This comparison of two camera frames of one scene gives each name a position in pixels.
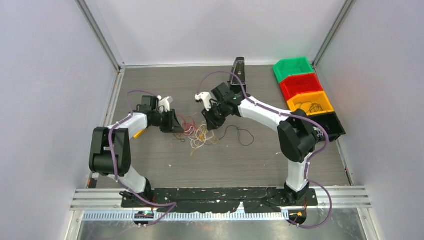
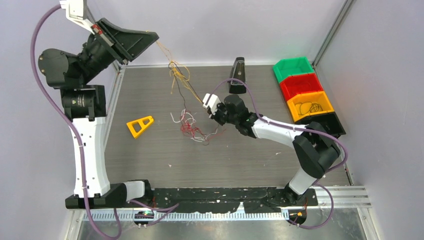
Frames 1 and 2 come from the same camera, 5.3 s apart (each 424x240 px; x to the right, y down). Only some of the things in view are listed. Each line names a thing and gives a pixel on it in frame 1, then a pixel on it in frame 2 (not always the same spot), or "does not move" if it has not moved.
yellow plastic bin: x=312 y=103 does not move
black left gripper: x=173 y=125 -> x=124 y=44
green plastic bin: x=284 y=67 does not move
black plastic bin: x=331 y=122 does not move
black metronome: x=239 y=68 does not move
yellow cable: x=203 y=135 -> x=180 y=71
